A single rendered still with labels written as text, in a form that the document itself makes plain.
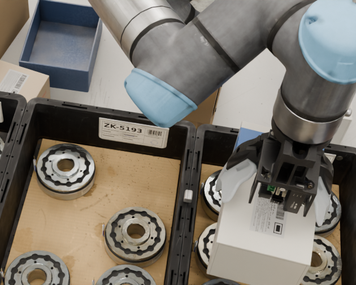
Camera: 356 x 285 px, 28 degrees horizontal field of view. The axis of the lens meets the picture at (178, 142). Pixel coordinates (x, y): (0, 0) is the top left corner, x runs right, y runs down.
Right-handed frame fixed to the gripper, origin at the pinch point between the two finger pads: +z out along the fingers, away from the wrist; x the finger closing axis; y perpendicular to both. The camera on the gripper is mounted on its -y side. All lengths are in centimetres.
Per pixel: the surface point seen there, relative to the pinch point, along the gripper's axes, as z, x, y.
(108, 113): 17.9, -28.1, -21.4
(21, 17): 37, -59, -57
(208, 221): 27.9, -6.7, -10.8
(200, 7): 112, -26, -155
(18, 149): 17.8, -40.4, -9.7
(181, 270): 17.8, -9.3, 4.7
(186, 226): 17.8, -10.1, -3.0
